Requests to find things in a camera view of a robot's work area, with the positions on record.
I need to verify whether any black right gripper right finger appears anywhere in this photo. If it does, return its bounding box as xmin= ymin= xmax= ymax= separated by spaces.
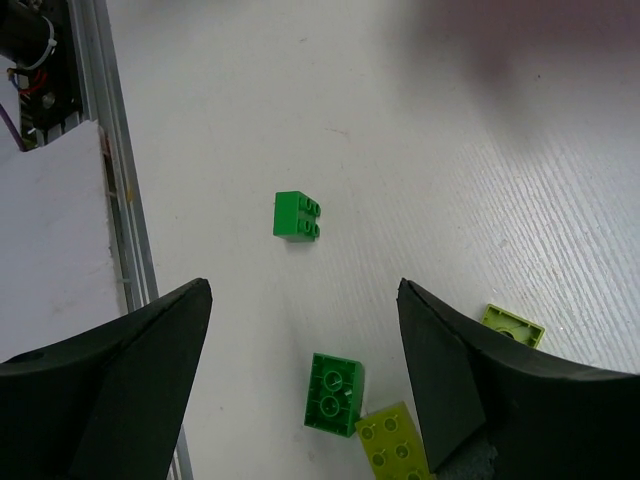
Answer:
xmin=397 ymin=280 xmax=639 ymax=479

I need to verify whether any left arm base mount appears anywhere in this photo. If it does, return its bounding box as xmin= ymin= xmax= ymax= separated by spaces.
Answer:
xmin=1 ymin=0 xmax=83 ymax=147

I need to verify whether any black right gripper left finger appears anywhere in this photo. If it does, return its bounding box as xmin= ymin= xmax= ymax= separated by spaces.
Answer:
xmin=1 ymin=278 xmax=212 ymax=479

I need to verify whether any aluminium table edge rail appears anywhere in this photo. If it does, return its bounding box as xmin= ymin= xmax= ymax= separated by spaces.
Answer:
xmin=67 ymin=0 xmax=195 ymax=480

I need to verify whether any lime square lego brick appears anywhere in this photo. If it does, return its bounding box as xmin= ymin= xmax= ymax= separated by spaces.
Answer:
xmin=481 ymin=304 xmax=545 ymax=348

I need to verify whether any small green lego brick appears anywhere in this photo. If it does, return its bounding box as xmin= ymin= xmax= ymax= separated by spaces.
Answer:
xmin=273 ymin=191 xmax=321 ymax=243

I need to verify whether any dark green lego brick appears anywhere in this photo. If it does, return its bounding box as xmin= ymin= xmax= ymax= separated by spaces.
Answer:
xmin=304 ymin=353 xmax=365 ymax=438

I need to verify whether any lime long lego brick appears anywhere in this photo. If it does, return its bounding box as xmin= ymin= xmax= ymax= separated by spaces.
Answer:
xmin=355 ymin=402 xmax=434 ymax=480

